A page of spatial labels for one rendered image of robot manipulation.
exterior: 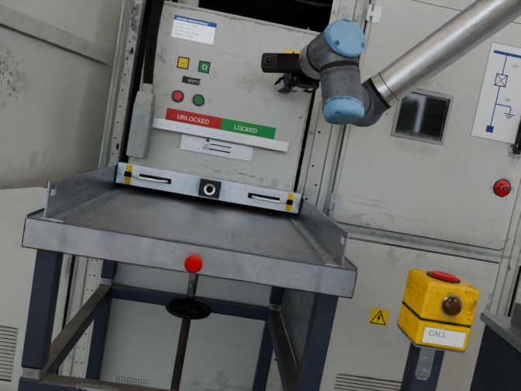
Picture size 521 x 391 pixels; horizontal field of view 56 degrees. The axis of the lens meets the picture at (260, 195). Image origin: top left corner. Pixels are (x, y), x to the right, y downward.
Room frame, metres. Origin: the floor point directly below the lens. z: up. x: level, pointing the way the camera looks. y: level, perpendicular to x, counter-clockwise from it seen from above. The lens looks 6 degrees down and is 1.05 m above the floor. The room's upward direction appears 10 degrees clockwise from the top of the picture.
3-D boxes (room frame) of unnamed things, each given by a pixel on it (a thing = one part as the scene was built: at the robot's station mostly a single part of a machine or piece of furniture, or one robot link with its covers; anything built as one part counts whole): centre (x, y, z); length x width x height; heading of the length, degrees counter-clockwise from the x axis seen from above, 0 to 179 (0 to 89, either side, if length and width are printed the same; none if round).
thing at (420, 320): (0.73, -0.30, 0.85); 0.08 x 0.08 x 0.10; 5
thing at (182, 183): (1.44, 0.15, 0.90); 0.54 x 0.05 x 0.06; 95
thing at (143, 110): (1.33, 0.35, 1.04); 0.08 x 0.05 x 0.17; 5
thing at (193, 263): (0.86, 0.10, 0.82); 0.04 x 0.03 x 0.03; 5
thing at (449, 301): (0.68, -0.30, 0.87); 0.03 x 0.01 x 0.03; 95
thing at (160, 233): (1.22, 0.13, 0.82); 0.68 x 0.62 x 0.06; 5
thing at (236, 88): (1.42, 0.15, 1.15); 0.48 x 0.01 x 0.48; 95
